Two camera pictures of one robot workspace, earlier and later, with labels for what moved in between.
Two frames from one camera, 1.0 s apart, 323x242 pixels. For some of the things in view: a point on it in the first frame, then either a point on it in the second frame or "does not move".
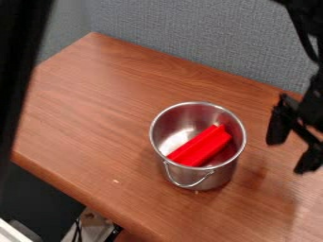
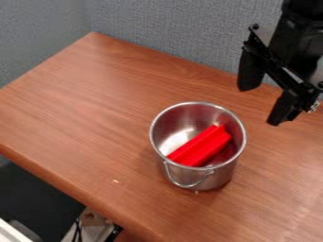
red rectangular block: x=199 y=147 does not move
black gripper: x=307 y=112 → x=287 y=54
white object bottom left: x=11 y=233 does not move
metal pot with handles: x=176 y=125 does not move
